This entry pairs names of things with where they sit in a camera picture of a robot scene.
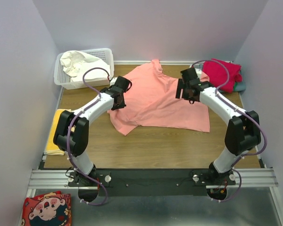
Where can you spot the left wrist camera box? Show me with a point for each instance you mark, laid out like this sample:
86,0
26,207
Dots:
113,81

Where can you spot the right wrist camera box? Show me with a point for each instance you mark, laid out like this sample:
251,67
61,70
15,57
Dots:
198,71

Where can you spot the folded yellow towel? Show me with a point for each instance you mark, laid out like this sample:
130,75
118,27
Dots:
51,148

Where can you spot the aluminium frame rail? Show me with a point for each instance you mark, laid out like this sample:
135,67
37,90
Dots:
56,179

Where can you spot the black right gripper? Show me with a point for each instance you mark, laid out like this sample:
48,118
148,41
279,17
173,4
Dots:
181,85

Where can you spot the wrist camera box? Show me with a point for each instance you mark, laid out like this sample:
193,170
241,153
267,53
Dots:
113,81
198,71

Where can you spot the folded red t shirt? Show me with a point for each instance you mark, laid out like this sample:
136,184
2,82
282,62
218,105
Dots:
217,74

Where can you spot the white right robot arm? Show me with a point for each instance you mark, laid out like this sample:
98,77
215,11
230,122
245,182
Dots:
242,132

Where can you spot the white plastic basket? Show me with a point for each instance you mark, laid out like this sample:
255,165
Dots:
62,79

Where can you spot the red cartoon print cloth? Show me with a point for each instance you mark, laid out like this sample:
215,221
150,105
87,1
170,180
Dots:
51,209

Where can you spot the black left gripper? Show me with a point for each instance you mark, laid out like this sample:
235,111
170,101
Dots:
120,106

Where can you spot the pink t shirt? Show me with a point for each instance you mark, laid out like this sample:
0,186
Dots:
151,102

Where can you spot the white cloth in basket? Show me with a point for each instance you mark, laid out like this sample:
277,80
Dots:
76,63

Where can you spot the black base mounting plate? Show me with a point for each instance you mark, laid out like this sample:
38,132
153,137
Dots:
150,182

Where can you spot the folded blue t shirt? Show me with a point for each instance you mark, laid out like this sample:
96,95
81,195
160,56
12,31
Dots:
242,85

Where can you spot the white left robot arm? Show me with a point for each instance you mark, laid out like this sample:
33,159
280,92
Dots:
72,131

